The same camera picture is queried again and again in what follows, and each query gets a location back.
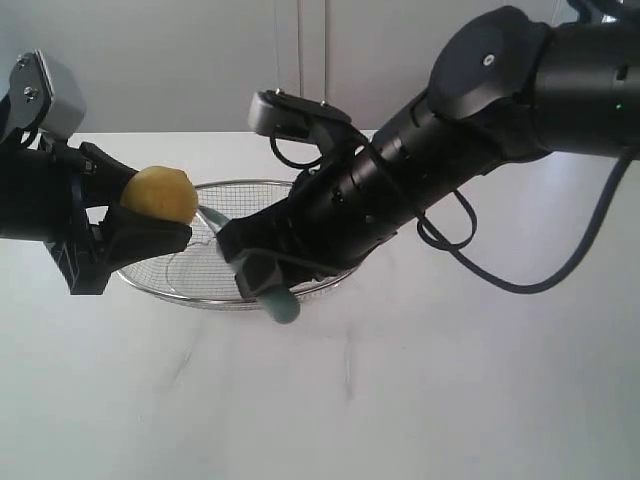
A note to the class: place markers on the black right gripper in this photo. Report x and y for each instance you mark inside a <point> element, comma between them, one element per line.
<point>337,213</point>

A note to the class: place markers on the white cabinet doors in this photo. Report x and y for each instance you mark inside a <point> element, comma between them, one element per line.
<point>164,66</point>

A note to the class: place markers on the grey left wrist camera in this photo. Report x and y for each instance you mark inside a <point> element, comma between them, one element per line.
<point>42,95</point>

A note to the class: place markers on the teal handled peeler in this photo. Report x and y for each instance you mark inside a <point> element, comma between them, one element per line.
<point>281,304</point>

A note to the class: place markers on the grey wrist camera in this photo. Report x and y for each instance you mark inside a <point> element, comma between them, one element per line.
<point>42,95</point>
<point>273,113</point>

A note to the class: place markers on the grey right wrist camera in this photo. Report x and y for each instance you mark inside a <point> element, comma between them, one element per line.
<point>273,113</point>

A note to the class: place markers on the metal wire mesh basket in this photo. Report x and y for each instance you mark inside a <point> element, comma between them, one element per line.
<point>198,276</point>

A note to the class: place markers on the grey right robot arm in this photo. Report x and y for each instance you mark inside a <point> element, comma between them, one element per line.
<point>504,90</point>

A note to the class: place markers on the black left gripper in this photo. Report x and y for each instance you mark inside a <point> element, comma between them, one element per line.
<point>67,199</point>

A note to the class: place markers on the yellow lemon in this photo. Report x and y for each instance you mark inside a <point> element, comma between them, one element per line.
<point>162,193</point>

